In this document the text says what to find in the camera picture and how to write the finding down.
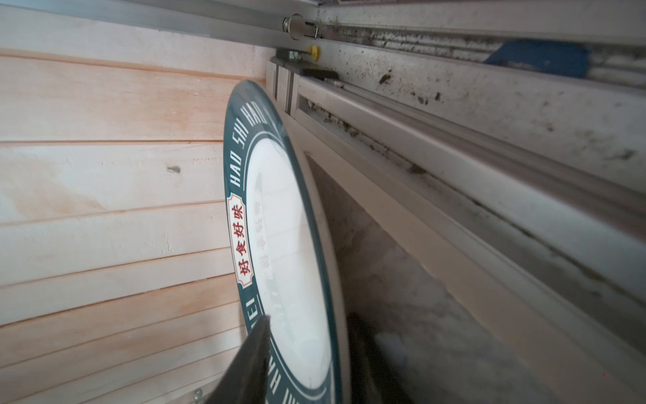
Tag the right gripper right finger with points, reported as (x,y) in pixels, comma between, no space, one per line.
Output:
(372,379)

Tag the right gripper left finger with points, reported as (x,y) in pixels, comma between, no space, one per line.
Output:
(245,381)

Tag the white plate with lettered rim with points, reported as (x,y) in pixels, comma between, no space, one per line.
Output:
(286,272)

